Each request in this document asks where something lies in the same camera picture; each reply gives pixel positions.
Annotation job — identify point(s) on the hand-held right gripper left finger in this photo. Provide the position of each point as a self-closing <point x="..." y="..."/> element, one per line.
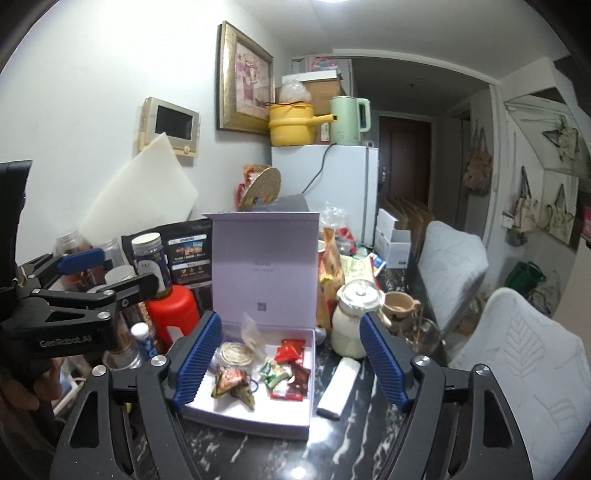
<point x="198" y="360"/>

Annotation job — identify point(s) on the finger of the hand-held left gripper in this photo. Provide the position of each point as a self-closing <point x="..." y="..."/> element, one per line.
<point x="81" y="261"/>
<point x="69" y="332"/>

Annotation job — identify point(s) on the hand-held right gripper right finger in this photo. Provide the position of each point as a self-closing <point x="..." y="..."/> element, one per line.
<point x="385" y="364"/>

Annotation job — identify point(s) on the green brocade triangular sachet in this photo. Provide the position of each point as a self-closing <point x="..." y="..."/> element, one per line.
<point x="247" y="396"/>

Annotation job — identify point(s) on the clear plastic bag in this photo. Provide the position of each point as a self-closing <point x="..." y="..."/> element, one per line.
<point x="253" y="332"/>

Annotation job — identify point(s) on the green snack packet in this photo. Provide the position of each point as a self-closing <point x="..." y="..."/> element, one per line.
<point x="273" y="371"/>

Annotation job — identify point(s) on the brown snack packet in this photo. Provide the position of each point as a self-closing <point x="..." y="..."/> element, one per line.
<point x="299" y="373"/>

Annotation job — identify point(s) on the red patterned sachet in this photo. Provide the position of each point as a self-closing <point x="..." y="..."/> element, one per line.
<point x="290" y="350"/>

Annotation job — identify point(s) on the red snack packet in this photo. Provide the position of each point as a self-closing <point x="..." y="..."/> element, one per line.
<point x="286" y="392"/>

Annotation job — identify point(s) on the lavender gift box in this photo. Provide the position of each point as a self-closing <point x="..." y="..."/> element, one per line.
<point x="263" y="263"/>

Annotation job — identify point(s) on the person's left hand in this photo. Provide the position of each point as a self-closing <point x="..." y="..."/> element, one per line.
<point x="32" y="387"/>

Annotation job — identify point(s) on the clear jar with red label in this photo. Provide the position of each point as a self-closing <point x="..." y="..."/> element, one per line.
<point x="69" y="244"/>

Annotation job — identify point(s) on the glass cup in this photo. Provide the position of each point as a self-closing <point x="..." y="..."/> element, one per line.
<point x="422" y="341"/>

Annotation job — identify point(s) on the white wrapped packet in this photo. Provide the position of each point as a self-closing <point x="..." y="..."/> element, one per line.
<point x="339" y="387"/>

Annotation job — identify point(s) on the white lidded jug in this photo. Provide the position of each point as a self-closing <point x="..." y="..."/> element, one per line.
<point x="353" y="323"/>

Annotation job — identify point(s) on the blue tablet tube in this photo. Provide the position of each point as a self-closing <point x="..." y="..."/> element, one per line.
<point x="145" y="344"/>

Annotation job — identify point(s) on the red bottle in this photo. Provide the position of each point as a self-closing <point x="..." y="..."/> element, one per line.
<point x="173" y="309"/>

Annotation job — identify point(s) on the beige ceramic cup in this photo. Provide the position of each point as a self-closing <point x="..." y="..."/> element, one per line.
<point x="399" y="309"/>

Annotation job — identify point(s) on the dark jar with white label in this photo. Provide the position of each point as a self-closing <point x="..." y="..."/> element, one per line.
<point x="150" y="267"/>

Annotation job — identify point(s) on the white foam board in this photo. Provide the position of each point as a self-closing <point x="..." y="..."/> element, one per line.
<point x="143" y="189"/>

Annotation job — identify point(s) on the black printed pouch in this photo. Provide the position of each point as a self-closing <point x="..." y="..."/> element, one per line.
<point x="184" y="254"/>

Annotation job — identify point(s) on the orange snack bag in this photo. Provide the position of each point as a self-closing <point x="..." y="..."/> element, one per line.
<point x="332" y="272"/>

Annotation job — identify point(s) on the leaf-patterned chair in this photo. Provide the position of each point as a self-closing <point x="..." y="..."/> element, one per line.
<point x="521" y="369"/>
<point x="455" y="272"/>

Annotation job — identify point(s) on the white open boxes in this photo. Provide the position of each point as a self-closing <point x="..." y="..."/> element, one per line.
<point x="392" y="244"/>

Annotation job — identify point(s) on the green bag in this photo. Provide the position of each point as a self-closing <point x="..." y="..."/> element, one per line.
<point x="524" y="279"/>

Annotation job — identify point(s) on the round woven fan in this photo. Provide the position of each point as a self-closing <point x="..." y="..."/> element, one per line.
<point x="261" y="189"/>

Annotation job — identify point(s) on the white fridge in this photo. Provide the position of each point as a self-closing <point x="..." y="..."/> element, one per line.
<point x="341" y="184"/>

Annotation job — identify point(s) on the brown door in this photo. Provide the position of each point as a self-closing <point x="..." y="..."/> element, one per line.
<point x="404" y="157"/>

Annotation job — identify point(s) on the cream tote bag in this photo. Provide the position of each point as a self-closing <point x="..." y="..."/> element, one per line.
<point x="561" y="217"/>
<point x="524" y="207"/>

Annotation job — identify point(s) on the brown hanging bag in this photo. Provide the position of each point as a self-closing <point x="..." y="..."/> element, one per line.
<point x="479" y="166"/>

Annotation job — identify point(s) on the gold framed picture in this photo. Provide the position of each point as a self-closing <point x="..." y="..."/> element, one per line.
<point x="244" y="78"/>

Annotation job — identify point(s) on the green electric kettle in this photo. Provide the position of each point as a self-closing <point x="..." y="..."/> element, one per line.
<point x="346" y="120"/>

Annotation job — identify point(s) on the yellow pot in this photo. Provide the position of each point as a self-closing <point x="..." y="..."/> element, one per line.
<point x="291" y="127"/>

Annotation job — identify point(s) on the crumpled plastic in pot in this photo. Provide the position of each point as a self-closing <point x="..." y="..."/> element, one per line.
<point x="295" y="92"/>

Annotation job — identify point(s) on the cardboard box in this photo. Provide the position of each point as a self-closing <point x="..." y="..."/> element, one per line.
<point x="323" y="92"/>

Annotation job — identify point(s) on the star-shaped hanging bag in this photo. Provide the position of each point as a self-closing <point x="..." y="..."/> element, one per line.
<point x="563" y="138"/>

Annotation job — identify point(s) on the wall intercom panel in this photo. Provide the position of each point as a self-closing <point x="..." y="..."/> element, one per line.
<point x="168" y="127"/>

